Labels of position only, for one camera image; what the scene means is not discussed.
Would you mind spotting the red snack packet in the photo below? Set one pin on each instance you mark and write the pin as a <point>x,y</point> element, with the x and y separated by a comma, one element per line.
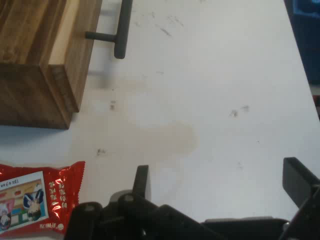
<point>62,190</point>

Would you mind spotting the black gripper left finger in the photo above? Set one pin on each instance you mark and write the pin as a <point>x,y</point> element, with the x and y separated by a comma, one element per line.
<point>130,220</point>

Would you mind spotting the blue plastic crate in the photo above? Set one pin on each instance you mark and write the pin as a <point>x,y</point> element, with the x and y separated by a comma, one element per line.
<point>307,37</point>

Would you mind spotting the wooden cabinet case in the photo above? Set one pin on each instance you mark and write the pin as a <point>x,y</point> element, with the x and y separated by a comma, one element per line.
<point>25,95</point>

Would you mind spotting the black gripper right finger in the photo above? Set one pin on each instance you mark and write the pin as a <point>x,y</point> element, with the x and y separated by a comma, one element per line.
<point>297,182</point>

